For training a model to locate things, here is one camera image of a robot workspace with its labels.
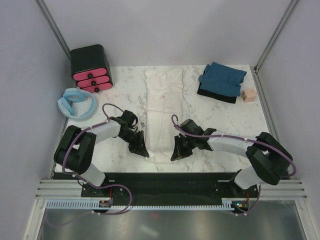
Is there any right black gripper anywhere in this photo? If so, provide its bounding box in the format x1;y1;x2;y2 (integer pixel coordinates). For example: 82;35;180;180
172;134;196;161

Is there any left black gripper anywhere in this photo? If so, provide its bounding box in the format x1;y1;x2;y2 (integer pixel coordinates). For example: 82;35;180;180
118;129;149;158

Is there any white t shirt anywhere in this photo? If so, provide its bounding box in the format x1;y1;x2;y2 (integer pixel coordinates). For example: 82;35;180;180
145;68;183;163

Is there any black pink drawer box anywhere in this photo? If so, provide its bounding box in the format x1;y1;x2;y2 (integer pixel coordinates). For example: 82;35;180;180
70;44;113;93

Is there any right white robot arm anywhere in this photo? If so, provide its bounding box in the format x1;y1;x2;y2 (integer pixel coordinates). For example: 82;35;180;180
171;115;297;197

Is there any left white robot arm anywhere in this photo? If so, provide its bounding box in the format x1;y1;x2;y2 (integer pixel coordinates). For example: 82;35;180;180
53;110;150;197

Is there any folded teal t shirt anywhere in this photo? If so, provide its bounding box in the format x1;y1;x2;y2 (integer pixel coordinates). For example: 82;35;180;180
198;62;247;97

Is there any small pink cube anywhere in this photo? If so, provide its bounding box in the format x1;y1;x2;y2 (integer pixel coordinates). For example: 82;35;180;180
241;88;258;103

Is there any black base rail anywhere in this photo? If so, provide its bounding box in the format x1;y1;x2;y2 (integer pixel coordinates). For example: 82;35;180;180
52;171;291;216

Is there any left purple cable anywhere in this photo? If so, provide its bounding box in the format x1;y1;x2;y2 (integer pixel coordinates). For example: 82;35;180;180
44;103;133;227

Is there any purple cable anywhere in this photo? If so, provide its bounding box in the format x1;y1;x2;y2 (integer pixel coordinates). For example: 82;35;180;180
170;114;298;217
44;103;133;227

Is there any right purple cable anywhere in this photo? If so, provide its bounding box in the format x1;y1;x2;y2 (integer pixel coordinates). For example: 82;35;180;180
170;114;298;217

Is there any white slotted cable duct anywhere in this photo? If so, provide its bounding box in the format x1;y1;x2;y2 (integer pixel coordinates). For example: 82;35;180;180
46;198;234;211

